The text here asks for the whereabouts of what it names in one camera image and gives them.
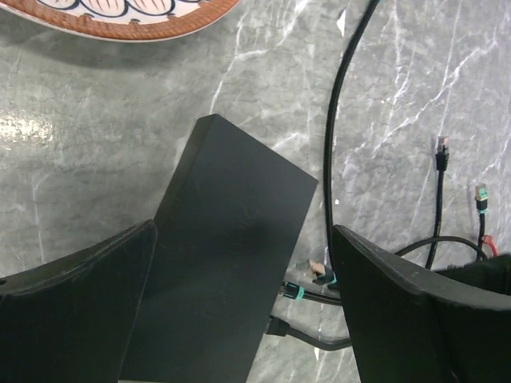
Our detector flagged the floral bowl with brown rim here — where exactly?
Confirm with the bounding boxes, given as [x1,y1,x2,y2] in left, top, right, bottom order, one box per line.
[1,0,239,42]

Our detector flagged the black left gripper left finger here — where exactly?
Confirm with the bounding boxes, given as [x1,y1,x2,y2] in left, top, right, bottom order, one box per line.
[1,220,157,382]

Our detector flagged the black cable teal plugs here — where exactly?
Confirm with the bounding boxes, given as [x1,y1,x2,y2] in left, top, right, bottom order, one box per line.
[279,1,494,306]

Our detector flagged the red ethernet cable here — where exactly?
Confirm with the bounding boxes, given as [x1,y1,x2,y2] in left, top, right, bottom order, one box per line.
[480,234,500,259]

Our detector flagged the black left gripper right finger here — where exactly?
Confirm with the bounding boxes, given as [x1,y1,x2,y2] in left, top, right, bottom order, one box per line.
[331,226,510,382]

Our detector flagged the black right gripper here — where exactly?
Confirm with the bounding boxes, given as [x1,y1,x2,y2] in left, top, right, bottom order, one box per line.
[434,254,511,296]

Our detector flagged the black network switch box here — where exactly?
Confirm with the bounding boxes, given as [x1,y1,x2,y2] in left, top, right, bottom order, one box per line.
[121,114,317,382]

